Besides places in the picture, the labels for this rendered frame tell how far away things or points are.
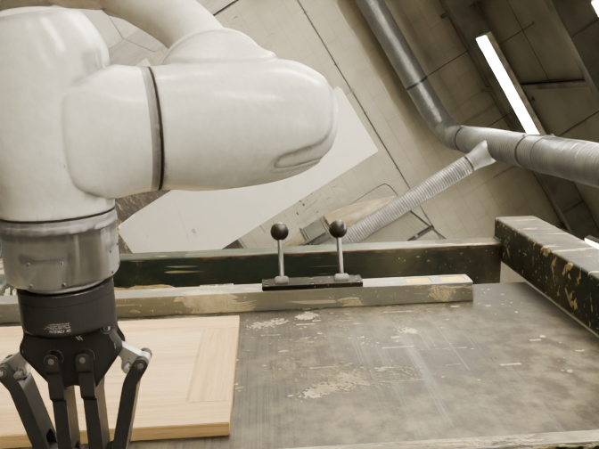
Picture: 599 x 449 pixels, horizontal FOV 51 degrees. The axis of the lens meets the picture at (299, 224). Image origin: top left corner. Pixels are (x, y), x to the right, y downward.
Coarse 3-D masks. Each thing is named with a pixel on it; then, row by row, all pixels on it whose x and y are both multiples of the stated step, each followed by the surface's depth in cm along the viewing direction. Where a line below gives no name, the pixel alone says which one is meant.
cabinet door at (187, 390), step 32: (160, 320) 115; (192, 320) 114; (224, 320) 114; (0, 352) 104; (160, 352) 102; (192, 352) 102; (224, 352) 100; (0, 384) 93; (160, 384) 91; (192, 384) 90; (224, 384) 90; (0, 416) 83; (160, 416) 82; (192, 416) 81; (224, 416) 81; (0, 448) 79
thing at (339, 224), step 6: (336, 222) 127; (342, 222) 128; (330, 228) 127; (336, 228) 127; (342, 228) 127; (336, 234) 127; (342, 234) 127; (336, 240) 128; (342, 264) 126; (342, 270) 126; (336, 276) 125; (342, 276) 124; (348, 276) 125
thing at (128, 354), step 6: (126, 348) 53; (132, 348) 53; (120, 354) 53; (126, 354) 53; (132, 354) 53; (138, 354) 53; (144, 354) 53; (126, 360) 53; (132, 360) 53; (150, 360) 54; (126, 366) 53; (126, 372) 53
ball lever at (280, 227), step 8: (280, 224) 127; (272, 232) 127; (280, 232) 126; (288, 232) 127; (280, 240) 127; (280, 248) 126; (280, 256) 126; (280, 264) 125; (280, 272) 125; (280, 280) 124; (288, 280) 124
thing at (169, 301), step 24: (168, 288) 126; (192, 288) 126; (216, 288) 125; (240, 288) 125; (336, 288) 123; (360, 288) 123; (384, 288) 124; (408, 288) 124; (432, 288) 124; (456, 288) 125; (0, 312) 120; (120, 312) 122; (144, 312) 122; (168, 312) 122; (192, 312) 123; (216, 312) 123
